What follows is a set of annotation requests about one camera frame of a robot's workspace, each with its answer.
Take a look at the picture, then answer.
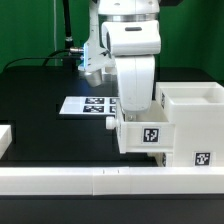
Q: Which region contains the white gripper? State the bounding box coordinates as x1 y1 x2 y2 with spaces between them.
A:
115 55 155 122

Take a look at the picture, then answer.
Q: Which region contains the white drawer box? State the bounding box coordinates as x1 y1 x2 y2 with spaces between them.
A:
148 152 173 167
106 101 175 154

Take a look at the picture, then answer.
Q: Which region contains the white drawer cabinet frame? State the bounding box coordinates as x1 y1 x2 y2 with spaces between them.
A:
156 82 224 167

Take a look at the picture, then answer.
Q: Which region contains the white front drawer box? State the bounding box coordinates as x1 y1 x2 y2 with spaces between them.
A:
148 152 173 167

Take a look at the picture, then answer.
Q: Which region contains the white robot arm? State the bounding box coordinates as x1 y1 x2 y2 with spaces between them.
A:
79 0 165 121

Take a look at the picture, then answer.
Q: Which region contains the black pole with connector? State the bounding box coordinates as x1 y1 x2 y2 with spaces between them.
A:
62 0 82 71

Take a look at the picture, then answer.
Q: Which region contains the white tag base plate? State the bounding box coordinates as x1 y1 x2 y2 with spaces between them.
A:
60 96 117 115

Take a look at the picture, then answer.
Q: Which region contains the white front fence rail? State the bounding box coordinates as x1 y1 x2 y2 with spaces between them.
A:
0 167 224 196

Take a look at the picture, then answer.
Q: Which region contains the white fence rail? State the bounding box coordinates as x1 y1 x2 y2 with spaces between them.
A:
0 167 224 196
0 125 12 159

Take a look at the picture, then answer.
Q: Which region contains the black cable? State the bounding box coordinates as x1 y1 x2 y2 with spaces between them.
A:
2 49 84 73

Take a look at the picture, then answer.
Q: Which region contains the white left fence rail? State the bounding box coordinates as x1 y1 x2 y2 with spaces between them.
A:
0 125 12 159

